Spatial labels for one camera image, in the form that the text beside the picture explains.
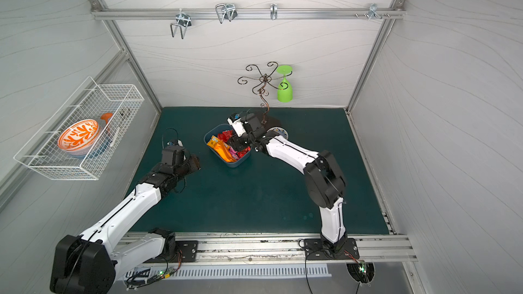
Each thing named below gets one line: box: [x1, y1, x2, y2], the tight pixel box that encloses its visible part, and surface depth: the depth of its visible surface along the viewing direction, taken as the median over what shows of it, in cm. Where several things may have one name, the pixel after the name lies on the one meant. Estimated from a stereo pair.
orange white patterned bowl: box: [57, 119, 101, 156], surface depth 64 cm
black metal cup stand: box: [236, 61, 293, 125], surface depth 94 cm
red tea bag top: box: [217, 129, 234, 143], surface depth 104 cm
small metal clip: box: [269, 3, 278, 21], surface depth 80 cm
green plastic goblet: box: [275, 65, 294, 103], surface depth 98 cm
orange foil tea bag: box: [206, 135, 237, 163], surface depth 95 cm
